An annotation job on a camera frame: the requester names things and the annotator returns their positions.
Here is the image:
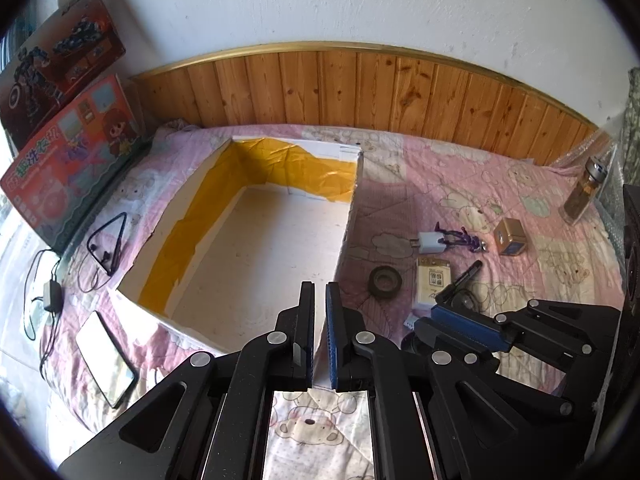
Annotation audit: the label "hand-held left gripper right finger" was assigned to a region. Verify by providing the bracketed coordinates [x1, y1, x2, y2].
[325, 282, 591, 480]

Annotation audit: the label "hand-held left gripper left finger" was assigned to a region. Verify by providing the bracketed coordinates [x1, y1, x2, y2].
[57, 282, 316, 480]

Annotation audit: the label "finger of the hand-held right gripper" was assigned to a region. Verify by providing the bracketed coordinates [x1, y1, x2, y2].
[414, 319, 576, 416]
[432, 300, 621, 361]

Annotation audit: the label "black marker pen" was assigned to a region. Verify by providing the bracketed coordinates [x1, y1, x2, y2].
[435, 259, 484, 306]

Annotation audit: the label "black tape roll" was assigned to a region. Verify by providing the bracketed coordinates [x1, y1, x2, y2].
[368, 265, 403, 297]

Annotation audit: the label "white charger plug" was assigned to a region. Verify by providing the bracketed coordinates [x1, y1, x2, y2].
[411, 230, 446, 257]

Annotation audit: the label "white cardboard box yellow tape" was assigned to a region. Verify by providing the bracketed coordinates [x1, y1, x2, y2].
[116, 134, 363, 356]

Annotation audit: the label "white and yellow card pack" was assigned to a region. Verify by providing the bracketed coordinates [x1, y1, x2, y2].
[414, 256, 453, 313]

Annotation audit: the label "glass bottle with metal lid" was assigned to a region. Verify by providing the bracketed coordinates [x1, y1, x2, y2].
[564, 156, 610, 223]

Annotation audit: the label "small gold cube speaker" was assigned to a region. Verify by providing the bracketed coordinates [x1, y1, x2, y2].
[494, 217, 528, 257]

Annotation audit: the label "camouflage cloth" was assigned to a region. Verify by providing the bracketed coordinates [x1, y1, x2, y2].
[620, 67, 640, 186]

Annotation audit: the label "pink printed blanket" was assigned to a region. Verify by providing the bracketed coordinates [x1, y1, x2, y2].
[0, 122, 626, 480]

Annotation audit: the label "white smartphone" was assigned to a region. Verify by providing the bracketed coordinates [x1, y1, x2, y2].
[76, 310, 137, 408]

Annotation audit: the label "black neckband earphones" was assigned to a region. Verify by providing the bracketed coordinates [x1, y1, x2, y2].
[77, 212, 128, 293]

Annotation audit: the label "pink cartoon toy box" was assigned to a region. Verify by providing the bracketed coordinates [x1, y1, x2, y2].
[0, 74, 146, 256]

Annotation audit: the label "dark robot toy box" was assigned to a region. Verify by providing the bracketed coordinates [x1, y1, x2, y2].
[0, 0, 126, 148]

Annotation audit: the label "black power adapter with cable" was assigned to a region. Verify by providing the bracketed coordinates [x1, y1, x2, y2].
[22, 247, 66, 376]

